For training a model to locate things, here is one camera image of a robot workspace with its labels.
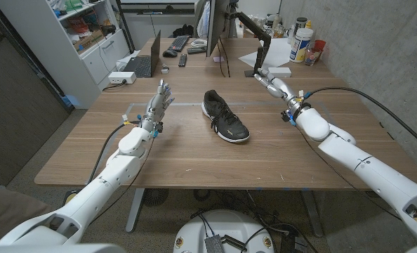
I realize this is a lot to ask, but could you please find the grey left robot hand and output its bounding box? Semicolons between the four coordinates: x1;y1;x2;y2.
140;79;176;136

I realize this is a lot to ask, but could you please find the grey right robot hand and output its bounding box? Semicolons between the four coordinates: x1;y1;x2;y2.
253;67;312;122

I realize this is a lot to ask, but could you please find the small white rectangular box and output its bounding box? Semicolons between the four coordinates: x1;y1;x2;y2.
267;66;292;78

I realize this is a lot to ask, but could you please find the white paper sheet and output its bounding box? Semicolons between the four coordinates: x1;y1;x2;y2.
237;37;293;68

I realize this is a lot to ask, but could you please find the black open laptop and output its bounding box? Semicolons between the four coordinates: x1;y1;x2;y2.
123;30;161;79

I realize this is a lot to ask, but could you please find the white power box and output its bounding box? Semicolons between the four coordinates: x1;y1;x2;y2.
107;71;138;85

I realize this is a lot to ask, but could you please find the white canister with blue label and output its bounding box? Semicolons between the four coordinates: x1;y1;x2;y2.
289;27;315;64

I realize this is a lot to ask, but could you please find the red cup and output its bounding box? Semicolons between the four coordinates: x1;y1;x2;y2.
312;39;326;57

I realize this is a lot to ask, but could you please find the black keyboard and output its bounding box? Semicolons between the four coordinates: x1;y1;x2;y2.
167;34;190;53

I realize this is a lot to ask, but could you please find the black sneaker with white sole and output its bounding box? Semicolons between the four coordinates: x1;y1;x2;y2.
201;89;251;143

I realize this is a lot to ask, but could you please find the dark-lidded jar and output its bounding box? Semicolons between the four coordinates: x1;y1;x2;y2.
294;16;308;36

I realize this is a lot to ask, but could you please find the black bag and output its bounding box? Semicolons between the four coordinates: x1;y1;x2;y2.
172;23;194;38

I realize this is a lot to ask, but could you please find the white shelf cabinet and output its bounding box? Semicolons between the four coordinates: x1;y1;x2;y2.
0;0;131;110

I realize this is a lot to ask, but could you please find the round black floor fan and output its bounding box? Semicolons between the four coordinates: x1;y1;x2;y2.
141;188;170;207

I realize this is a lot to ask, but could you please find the black computer monitor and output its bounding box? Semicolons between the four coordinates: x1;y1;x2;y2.
206;0;230;58

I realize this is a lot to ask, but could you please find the cardboard box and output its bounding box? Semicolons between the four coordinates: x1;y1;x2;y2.
72;30;105;53

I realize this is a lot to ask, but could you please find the grey table leg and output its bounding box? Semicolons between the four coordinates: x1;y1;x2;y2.
301;189;324;238
125;188;145;233

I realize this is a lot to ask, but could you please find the orange bag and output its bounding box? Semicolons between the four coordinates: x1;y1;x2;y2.
67;17;90;34

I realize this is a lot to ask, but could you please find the yellow and black floor object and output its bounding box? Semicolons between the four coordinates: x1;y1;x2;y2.
62;188;85;207

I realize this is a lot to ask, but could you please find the white robot torso base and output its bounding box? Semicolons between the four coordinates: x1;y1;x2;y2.
173;209;275;253

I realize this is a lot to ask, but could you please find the brown fabric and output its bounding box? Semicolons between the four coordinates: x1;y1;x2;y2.
0;184;53;243

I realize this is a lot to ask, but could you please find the black monitor cable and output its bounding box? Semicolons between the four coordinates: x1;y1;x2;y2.
217;37;231;78

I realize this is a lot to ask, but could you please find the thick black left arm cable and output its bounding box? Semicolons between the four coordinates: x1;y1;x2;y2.
88;121;143;183

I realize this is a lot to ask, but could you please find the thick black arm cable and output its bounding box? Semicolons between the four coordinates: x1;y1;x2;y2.
305;86;417;154
88;121;143;183

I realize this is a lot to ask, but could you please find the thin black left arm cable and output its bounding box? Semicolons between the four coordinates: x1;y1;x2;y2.
88;136;156;226

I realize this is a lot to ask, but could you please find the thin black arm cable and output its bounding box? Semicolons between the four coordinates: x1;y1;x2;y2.
294;125;402;221
88;136;156;226

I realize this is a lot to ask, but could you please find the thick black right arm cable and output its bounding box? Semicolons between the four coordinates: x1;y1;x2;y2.
305;86;417;154

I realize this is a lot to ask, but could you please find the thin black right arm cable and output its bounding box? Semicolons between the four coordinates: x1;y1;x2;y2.
294;125;402;221

